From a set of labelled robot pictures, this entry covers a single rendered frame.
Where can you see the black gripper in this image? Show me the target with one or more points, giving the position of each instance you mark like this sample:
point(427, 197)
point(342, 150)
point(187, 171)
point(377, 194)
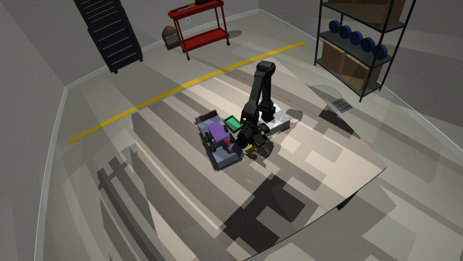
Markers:
point(263, 127)

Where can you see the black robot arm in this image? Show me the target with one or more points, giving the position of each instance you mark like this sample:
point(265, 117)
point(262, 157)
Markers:
point(262, 81)

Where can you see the green tray floor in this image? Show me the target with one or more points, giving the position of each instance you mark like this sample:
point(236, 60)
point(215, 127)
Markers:
point(233, 123)

